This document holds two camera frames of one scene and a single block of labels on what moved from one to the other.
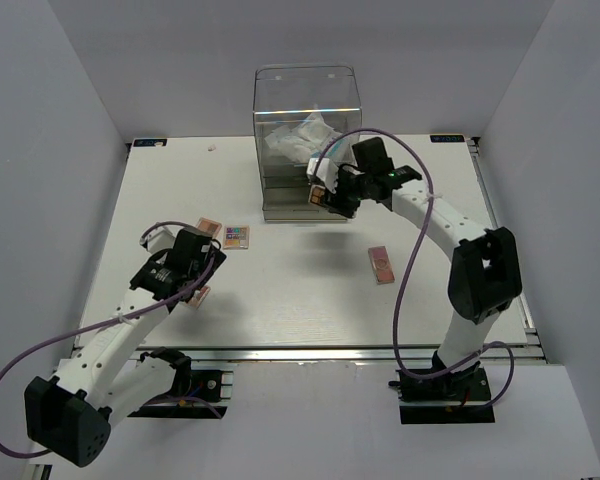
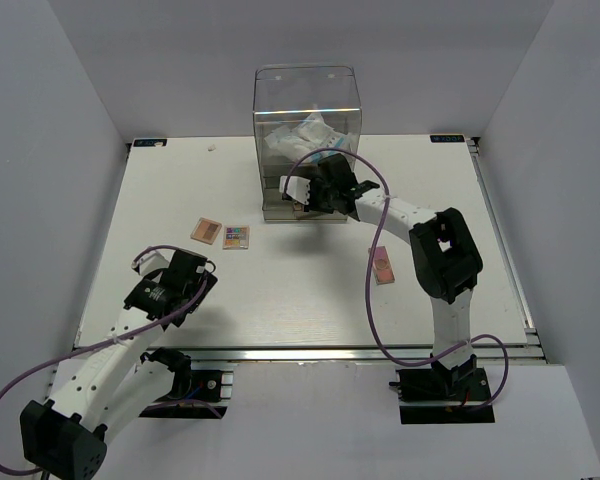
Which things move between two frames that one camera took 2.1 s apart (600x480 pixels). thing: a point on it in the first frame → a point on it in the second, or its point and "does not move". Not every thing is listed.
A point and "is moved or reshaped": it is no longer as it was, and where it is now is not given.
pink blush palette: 382,269 does not move
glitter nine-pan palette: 236,237 does not move
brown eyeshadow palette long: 316,194 is moved or reshaped
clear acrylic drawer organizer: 302,113 does not move
